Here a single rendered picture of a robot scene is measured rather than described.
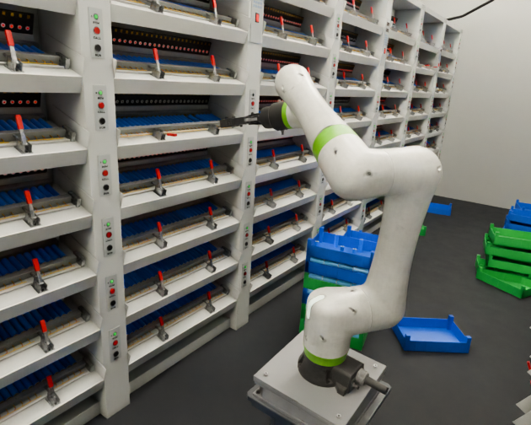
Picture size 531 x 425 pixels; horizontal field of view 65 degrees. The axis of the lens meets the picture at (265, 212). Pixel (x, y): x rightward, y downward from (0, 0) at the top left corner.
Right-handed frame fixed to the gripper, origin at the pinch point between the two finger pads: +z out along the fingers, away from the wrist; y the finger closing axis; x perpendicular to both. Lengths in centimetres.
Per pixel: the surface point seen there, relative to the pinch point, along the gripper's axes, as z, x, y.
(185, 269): 24, -56, -10
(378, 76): 1, 23, 156
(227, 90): 4.0, 12.2, 5.6
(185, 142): 7.0, -5.2, -16.5
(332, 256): -19, -61, 36
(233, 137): 7.2, -5.7, 10.1
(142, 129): 10.4, 0.4, -31.6
